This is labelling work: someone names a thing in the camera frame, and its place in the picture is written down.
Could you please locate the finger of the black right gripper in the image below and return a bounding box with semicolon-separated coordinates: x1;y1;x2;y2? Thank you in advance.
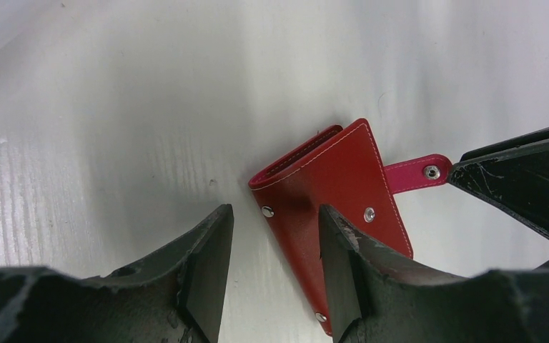
447;127;549;240

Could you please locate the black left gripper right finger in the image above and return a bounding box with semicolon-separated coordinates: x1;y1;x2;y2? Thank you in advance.
318;205;549;342

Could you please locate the red leather card holder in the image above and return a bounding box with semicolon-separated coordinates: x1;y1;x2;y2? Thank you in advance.
248;119;452;334

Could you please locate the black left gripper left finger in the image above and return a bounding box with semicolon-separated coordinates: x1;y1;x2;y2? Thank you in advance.
0;204;234;342

